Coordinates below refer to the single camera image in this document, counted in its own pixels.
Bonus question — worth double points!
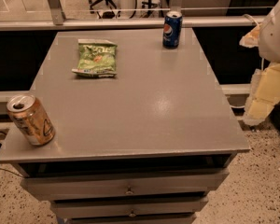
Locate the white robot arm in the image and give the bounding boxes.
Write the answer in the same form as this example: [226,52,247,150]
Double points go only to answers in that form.
[240,0,280,126]

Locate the green jalapeno chip bag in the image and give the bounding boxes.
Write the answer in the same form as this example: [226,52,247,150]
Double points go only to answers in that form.
[72,39,117,77]

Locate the grey drawer cabinet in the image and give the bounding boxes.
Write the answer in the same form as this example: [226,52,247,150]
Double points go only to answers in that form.
[0,28,249,224]

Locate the blue Pepsi can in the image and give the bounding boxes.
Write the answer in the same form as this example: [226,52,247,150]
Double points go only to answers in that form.
[162,11,183,49]

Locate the top grey drawer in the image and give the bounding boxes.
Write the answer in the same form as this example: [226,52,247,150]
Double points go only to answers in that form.
[21,168,229,201]

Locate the grey drawer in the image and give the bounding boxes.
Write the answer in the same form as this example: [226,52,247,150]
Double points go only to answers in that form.
[21,168,229,201]
[51,197,208,218]

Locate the middle grey drawer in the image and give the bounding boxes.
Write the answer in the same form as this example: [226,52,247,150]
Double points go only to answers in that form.
[51,197,208,218]

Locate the orange soda can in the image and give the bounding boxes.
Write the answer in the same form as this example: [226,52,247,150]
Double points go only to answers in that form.
[7,94,55,146]

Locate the grey metal railing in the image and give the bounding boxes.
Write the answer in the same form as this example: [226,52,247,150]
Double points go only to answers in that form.
[0,0,278,31]

